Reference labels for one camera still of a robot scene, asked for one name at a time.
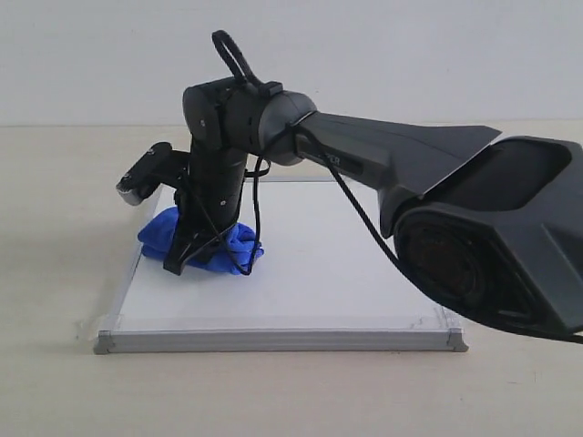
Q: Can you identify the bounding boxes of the black cable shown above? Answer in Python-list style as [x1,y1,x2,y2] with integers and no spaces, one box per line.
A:
[181,29,583,346]

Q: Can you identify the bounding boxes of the blue microfiber cloth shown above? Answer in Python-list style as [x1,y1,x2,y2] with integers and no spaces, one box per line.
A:
[138,207,256,275]

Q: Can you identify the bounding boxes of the clear tape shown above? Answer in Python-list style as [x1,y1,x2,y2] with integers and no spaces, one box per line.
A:
[74,314,123,341]
[410,305,464,331]

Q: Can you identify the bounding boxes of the clear tape front left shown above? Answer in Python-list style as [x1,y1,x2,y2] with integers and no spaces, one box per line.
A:
[74,314,123,341]

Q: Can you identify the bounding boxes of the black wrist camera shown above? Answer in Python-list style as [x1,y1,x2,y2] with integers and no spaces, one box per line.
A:
[116,142,189,207]

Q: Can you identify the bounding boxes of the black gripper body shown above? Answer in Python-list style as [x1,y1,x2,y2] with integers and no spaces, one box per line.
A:
[175,146,247,235]

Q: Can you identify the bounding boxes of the clear tape front right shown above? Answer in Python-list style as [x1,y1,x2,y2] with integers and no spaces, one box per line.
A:
[410,305,464,331]

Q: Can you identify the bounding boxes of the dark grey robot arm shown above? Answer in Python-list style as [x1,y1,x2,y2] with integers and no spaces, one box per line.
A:
[163,79,582,342]

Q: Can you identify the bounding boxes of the white dry-erase board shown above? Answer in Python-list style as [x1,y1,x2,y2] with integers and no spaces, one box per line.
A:
[94,177,467,354]

